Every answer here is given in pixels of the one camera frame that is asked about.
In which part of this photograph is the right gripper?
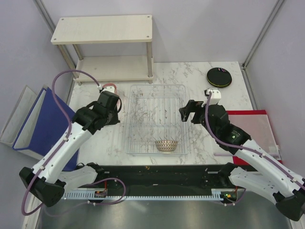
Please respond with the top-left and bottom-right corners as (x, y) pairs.
(179, 100), (217, 138)

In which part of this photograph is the green plate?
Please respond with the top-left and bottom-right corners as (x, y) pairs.
(208, 81), (232, 88)

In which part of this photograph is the white wire dish rack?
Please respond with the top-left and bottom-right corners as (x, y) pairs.
(124, 84), (190, 155)

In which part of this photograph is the black plate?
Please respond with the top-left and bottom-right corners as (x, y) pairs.
(206, 67), (232, 84)

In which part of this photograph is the patterned bowl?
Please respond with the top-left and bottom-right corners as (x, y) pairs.
(154, 140), (178, 152)

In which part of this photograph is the tall pink cup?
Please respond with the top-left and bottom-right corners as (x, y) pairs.
(102, 83), (118, 95)

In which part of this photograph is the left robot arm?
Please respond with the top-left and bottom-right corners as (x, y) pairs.
(19, 90), (120, 207)

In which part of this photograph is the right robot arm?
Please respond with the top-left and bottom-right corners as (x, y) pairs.
(179, 100), (305, 221)

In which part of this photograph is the blue binder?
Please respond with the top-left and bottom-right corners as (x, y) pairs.
(12, 87), (68, 160)

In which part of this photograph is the translucent plastic sleeve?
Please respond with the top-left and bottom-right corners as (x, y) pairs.
(213, 114), (280, 157)

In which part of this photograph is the white two-tier shelf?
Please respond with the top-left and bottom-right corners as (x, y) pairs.
(51, 15), (153, 84)

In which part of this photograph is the grey file holder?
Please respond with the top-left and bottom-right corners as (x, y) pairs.
(0, 85), (47, 148)

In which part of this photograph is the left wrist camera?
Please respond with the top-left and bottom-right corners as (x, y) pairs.
(98, 83), (118, 94)

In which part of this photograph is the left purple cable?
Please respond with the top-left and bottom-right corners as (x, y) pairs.
(21, 70), (103, 216)

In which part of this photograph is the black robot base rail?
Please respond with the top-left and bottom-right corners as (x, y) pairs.
(82, 163), (237, 196)

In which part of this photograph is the white cable duct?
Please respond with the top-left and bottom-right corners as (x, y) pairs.
(62, 188), (237, 201)

